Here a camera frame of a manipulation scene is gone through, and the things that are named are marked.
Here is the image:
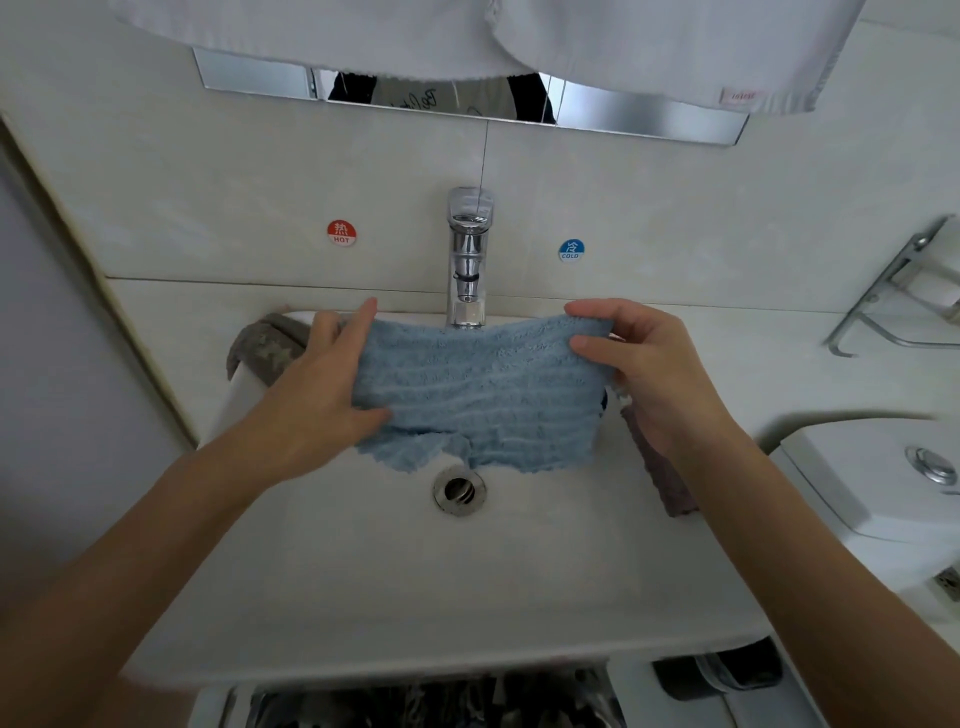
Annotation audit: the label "person's left hand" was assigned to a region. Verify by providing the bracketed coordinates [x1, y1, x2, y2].
[217, 297, 395, 485]

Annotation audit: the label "person's right hand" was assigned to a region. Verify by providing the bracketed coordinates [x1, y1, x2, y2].
[564, 297, 744, 470]

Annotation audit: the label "grey stained cloth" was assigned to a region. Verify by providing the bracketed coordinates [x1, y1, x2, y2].
[225, 315, 317, 384]

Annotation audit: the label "brown cloth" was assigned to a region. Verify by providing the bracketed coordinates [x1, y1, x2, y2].
[619, 402, 704, 519]

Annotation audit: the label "blue stained cloth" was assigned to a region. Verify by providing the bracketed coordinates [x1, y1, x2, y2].
[349, 312, 617, 476]

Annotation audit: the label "white ceramic sink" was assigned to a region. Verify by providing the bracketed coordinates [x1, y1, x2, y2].
[120, 309, 774, 692]

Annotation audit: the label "person's left forearm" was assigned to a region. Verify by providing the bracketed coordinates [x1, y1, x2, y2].
[0, 442, 272, 728]

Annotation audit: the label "person's right forearm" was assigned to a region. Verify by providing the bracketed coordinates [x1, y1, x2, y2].
[687, 427, 960, 728]

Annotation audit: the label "metal sink drain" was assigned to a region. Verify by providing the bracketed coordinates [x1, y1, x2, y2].
[433, 463, 491, 516]

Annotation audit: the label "chrome faucet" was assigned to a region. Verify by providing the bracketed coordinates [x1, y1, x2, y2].
[444, 186, 497, 330]

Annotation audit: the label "white toilet tank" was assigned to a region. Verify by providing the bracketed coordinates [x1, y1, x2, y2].
[768, 415, 960, 594]

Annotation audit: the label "chrome flush button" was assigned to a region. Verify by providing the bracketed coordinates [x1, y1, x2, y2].
[904, 444, 960, 491]

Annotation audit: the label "black bin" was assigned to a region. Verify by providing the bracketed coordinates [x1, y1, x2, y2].
[649, 637, 786, 702]

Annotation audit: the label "gray patterned trousers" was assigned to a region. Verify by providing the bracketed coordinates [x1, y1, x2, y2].
[247, 667, 627, 728]

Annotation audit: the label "white hanging cloth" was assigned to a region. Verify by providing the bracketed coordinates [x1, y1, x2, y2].
[483, 0, 869, 116]
[102, 0, 527, 83]

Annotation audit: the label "metal wall shelf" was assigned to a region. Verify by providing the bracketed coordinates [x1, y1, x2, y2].
[828, 217, 960, 359]

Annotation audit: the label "wall mirror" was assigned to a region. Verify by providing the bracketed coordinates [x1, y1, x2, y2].
[192, 46, 752, 147]

